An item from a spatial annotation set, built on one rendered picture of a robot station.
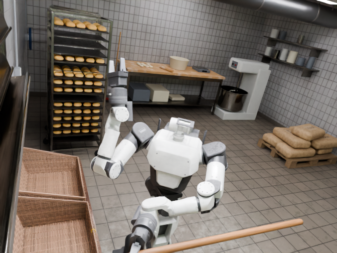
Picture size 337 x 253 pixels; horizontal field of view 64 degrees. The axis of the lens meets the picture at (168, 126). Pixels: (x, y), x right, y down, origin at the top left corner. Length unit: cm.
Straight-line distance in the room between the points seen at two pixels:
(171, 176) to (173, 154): 14
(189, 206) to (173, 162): 27
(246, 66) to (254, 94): 72
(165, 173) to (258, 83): 512
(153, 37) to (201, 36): 117
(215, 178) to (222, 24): 572
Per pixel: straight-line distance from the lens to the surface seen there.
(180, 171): 139
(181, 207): 120
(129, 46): 590
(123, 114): 125
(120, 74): 126
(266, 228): 136
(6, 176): 106
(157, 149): 136
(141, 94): 547
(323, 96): 609
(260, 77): 634
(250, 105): 646
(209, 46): 667
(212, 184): 123
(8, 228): 83
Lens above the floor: 201
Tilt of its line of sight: 23 degrees down
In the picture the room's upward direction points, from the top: 11 degrees clockwise
